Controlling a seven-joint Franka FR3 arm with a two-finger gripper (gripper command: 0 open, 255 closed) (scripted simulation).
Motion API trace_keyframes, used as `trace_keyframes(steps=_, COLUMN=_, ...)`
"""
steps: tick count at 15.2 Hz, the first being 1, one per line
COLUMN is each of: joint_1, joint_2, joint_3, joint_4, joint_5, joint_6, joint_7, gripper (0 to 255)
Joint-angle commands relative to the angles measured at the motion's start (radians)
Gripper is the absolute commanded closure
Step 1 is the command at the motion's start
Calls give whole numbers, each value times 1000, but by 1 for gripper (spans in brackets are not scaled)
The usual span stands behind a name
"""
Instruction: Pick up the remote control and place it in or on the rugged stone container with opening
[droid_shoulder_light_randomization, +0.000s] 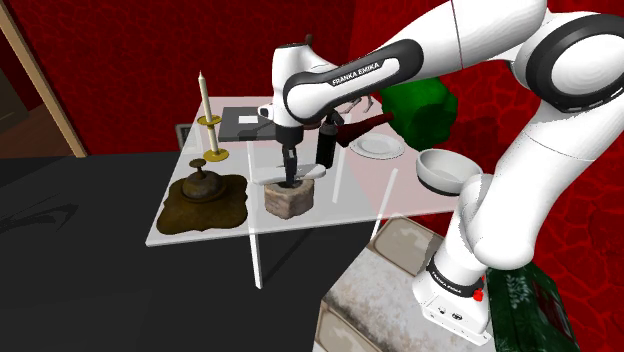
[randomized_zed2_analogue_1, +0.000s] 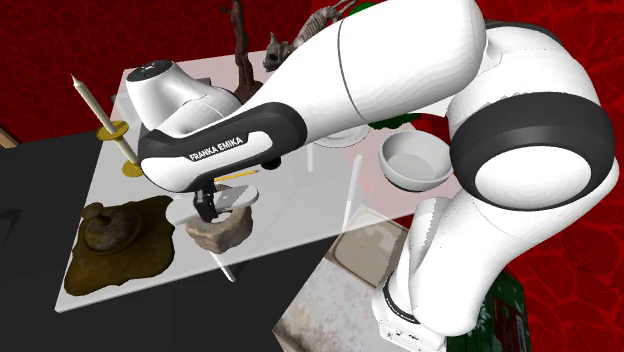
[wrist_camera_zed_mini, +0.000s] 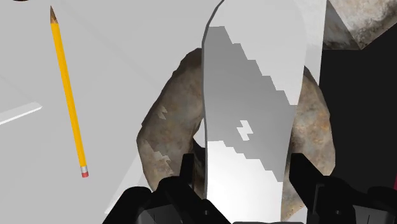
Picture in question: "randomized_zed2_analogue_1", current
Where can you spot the white oval plate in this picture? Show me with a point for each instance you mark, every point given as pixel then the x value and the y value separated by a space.
pixel 240 196

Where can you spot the green and red robot stand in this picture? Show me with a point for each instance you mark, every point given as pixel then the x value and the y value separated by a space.
pixel 507 317

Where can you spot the green round object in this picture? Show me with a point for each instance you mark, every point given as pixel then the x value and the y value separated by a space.
pixel 392 122

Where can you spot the yellow pencil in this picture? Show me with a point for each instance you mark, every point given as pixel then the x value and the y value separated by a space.
pixel 239 174

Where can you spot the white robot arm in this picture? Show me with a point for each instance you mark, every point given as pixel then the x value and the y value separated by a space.
pixel 419 68

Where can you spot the white pen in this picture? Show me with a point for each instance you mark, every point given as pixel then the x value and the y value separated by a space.
pixel 225 272

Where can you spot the grey-brown stone bowl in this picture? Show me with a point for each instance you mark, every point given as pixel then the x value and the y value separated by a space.
pixel 225 235

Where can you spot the white bowl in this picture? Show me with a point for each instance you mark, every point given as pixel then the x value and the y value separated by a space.
pixel 414 163

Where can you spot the dark round lidded pot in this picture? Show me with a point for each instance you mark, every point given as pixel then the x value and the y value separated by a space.
pixel 109 230

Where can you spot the cream candle in brass holder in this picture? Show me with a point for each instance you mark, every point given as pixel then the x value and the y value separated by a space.
pixel 105 120

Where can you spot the white flat plate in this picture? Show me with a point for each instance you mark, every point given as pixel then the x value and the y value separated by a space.
pixel 341 139

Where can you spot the grey cat skeleton figure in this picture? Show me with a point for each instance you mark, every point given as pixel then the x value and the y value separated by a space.
pixel 292 41

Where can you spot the brown slender figure statue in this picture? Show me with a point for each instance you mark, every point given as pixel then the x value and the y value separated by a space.
pixel 242 58

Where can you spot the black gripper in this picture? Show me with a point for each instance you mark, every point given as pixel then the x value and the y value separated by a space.
pixel 205 197

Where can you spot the brown ragged mat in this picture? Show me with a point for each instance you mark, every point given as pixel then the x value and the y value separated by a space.
pixel 146 253

